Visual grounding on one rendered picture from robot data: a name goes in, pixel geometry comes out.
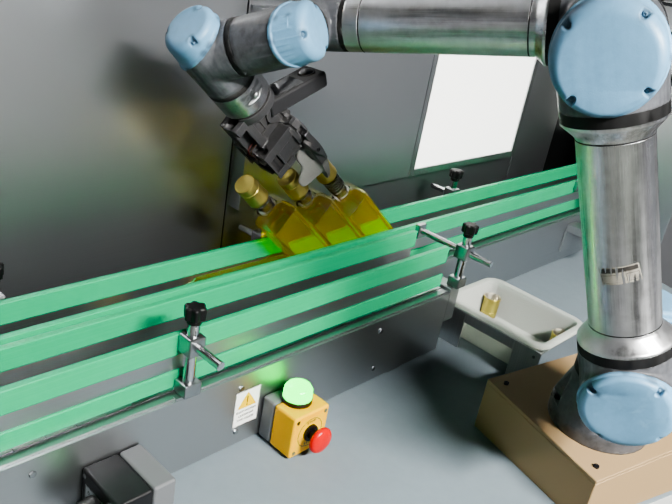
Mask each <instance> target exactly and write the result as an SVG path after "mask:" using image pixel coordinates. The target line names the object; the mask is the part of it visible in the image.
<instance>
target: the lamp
mask: <svg viewBox="0 0 672 504"><path fill-rule="evenodd" d="M281 398H282V401H283V403H284V404H285V405H287V406H288V407H291V408H294V409H304V408H307V407H309V406H310V405H311V404H312V400H313V387H312V385H311V384H310V382H308V381H307V380H305V379H301V378H293V379H290V380H289V381H288V382H286V383H285V385H284V389H283V392H282V397H281Z"/></svg>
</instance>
